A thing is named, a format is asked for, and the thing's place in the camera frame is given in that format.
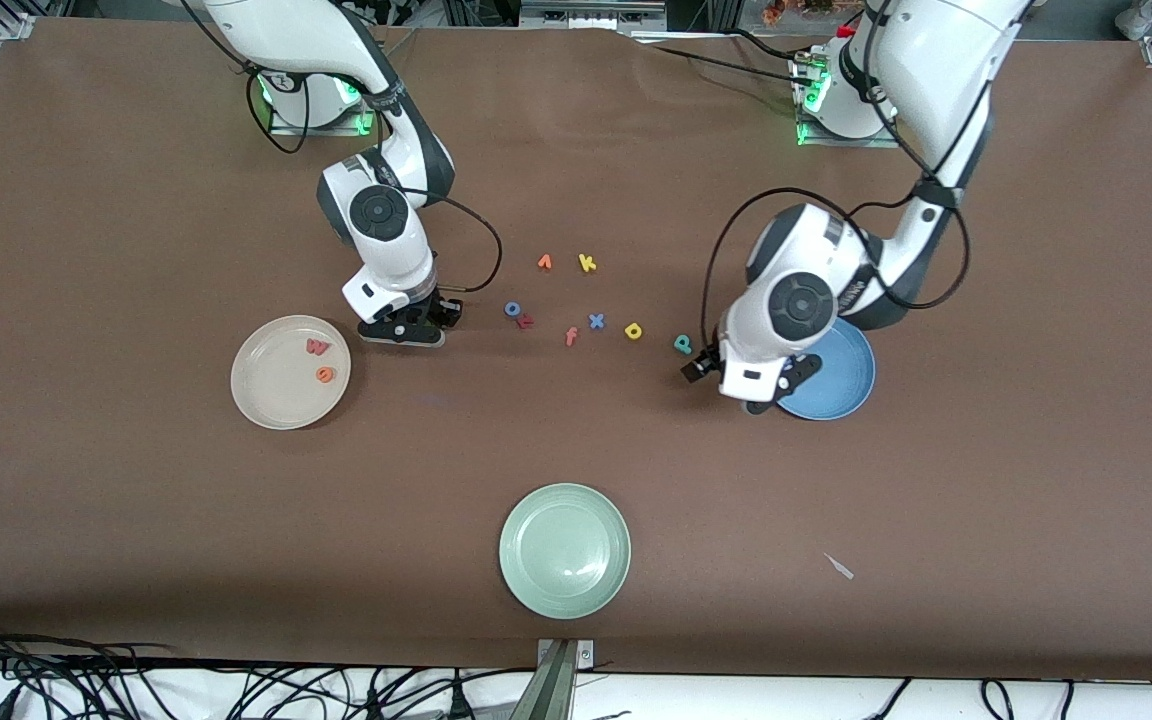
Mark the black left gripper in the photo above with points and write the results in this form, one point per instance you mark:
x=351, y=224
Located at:
x=707, y=364

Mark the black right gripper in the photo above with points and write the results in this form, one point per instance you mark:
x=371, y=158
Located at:
x=433, y=309

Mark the pink foam letter W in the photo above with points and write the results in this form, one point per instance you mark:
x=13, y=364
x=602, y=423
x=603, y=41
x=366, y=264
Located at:
x=317, y=347

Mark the orange foam digit 6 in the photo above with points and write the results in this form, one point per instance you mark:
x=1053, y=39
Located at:
x=320, y=376

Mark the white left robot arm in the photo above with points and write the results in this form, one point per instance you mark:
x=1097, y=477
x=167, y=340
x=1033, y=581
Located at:
x=936, y=60

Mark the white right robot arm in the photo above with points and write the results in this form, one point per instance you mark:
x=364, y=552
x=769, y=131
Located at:
x=286, y=25

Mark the teal foam letter P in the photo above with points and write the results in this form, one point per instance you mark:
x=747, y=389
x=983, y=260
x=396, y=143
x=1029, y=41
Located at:
x=682, y=347

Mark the blue plate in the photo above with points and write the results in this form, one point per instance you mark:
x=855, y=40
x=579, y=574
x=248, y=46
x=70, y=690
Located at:
x=841, y=388

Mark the beige brown plate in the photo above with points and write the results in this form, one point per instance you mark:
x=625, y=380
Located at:
x=281, y=390

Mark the pale green plate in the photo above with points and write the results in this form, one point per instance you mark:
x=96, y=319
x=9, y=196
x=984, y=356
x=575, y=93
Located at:
x=565, y=551

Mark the small white paper scrap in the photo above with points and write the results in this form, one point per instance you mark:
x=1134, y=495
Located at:
x=839, y=567

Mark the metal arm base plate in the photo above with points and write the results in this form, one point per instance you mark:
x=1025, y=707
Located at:
x=891, y=140
x=366, y=125

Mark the metal bracket plate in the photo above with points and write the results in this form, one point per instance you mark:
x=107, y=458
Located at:
x=584, y=655

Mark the aluminium frame rail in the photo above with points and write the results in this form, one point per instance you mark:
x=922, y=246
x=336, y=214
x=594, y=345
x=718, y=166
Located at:
x=591, y=10

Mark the grey metal camera pole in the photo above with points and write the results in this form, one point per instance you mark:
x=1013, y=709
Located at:
x=548, y=695

